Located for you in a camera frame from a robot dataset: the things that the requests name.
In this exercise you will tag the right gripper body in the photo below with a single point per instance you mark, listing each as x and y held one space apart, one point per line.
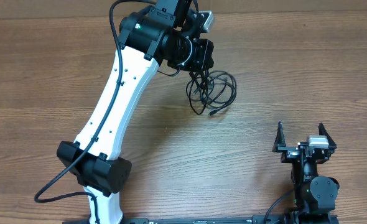
288 153

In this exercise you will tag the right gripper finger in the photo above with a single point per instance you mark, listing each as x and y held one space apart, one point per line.
280 141
322 131

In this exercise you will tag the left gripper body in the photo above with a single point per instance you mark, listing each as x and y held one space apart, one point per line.
189 56

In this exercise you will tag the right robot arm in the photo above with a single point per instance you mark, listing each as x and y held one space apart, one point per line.
314 194

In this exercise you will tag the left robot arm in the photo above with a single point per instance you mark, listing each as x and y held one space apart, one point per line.
164 31

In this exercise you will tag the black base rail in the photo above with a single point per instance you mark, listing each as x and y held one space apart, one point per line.
255 219

